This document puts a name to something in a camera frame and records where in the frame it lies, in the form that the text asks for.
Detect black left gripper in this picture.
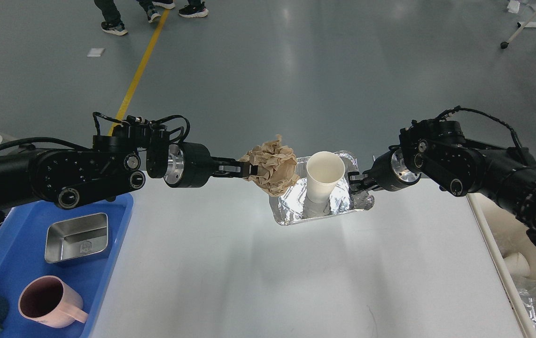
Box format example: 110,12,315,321
164,143,251,188

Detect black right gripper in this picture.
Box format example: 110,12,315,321
348,149,421,193

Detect white paper cup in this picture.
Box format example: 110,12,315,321
306,151,346,203
503,252,531,278

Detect brown paper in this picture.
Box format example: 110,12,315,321
239,134,300,197

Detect aluminium foil tray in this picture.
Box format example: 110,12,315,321
269,150,375,225

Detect stainless steel rectangular tray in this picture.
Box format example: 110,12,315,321
44,213,112,267

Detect pink mug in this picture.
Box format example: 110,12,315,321
18,275,89,329

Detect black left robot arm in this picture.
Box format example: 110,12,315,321
0,115,258,210

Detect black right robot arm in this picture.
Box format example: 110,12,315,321
348,106,536,246

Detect beige plastic bin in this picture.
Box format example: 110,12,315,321
467,194,536,338

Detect person in grey trousers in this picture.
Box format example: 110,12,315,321
94,0,162,37

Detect white paper cup in bin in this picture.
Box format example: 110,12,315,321
503,252,531,278

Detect blue plastic tray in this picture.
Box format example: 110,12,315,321
0,194,134,338

